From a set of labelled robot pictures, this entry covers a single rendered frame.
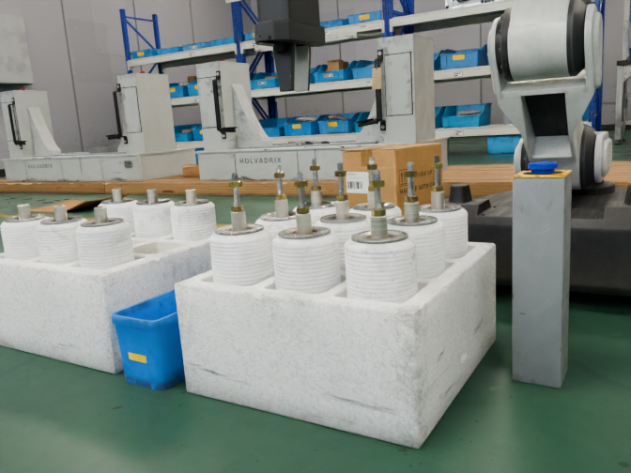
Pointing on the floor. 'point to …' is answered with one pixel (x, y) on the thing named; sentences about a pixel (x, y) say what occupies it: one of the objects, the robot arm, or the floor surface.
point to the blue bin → (150, 342)
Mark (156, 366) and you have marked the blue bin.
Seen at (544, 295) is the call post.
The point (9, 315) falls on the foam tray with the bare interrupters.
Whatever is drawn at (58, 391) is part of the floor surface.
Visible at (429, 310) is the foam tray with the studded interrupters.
